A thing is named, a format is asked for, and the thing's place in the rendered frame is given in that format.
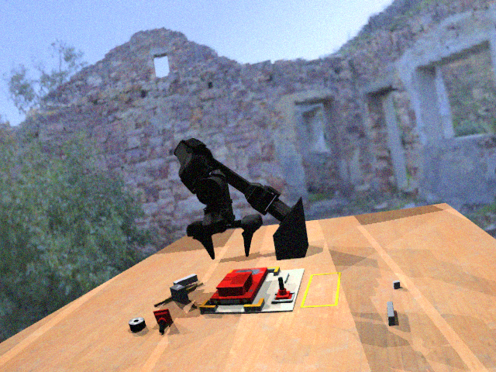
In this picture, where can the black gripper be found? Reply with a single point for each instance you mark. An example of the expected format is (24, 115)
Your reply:
(250, 224)

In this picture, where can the black toy tyre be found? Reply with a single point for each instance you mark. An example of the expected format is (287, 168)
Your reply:
(137, 324)

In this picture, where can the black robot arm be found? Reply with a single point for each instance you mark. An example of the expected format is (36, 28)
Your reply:
(197, 162)

